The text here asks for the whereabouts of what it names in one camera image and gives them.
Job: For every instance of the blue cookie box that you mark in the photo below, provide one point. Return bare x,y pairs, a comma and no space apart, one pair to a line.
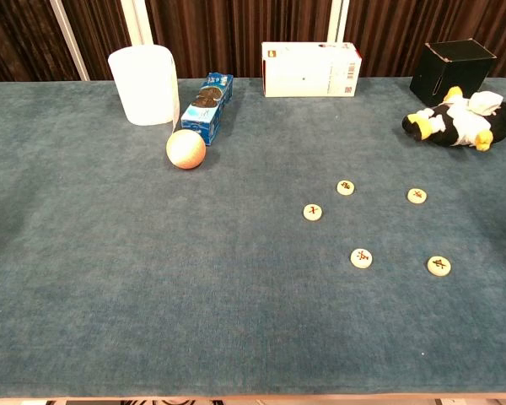
206,111

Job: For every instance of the white toilet paper roll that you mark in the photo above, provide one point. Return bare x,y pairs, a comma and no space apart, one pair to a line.
145,84

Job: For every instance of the penguin plush toy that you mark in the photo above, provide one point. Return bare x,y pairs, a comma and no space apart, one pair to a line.
459,120

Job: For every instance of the white metal frame post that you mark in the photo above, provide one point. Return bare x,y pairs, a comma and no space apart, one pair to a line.
136,21
69,38
338,21

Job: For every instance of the orange ball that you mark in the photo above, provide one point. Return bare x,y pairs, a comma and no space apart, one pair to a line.
186,149

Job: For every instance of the round cream chess piece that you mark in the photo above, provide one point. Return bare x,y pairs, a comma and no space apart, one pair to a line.
439,266
346,187
361,258
312,212
416,196

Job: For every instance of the white cardboard box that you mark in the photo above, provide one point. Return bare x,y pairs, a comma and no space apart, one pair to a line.
308,71

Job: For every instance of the black cube box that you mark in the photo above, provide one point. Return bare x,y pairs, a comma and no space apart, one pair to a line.
451,73

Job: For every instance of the teal table cloth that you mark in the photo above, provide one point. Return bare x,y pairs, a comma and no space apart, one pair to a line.
152,274

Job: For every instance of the dark brown curtain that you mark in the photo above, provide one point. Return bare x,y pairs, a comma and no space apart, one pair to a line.
236,34

